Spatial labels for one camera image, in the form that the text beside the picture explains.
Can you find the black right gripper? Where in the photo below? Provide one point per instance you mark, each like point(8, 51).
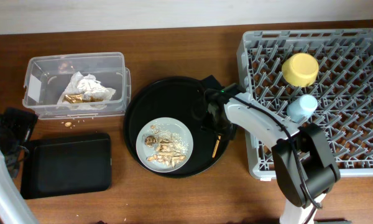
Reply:
point(229, 130)

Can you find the wooden chopstick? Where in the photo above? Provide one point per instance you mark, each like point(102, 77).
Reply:
point(216, 146)

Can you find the food scraps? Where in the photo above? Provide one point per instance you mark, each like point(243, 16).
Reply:
point(165, 146)

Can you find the grey plate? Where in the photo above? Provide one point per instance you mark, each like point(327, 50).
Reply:
point(174, 125)

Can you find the light blue plastic cup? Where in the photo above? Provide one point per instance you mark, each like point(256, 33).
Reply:
point(302, 107)

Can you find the yellow plastic bowl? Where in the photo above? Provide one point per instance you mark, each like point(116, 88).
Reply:
point(300, 70)

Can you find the white napkin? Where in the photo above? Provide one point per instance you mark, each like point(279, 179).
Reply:
point(89, 86)

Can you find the gold snack wrapper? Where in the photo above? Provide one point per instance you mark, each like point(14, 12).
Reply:
point(80, 98)

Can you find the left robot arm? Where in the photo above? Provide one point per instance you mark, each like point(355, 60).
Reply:
point(16, 127)

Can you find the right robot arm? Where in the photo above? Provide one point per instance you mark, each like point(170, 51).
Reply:
point(305, 167)

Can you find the clear plastic waste bin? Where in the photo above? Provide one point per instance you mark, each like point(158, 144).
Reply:
point(48, 77)

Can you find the grey dishwasher rack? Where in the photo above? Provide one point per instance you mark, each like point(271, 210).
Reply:
point(343, 87)

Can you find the round black tray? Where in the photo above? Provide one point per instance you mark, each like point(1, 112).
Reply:
point(180, 98)

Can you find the black rectangular tray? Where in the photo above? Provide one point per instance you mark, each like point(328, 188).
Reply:
point(65, 166)

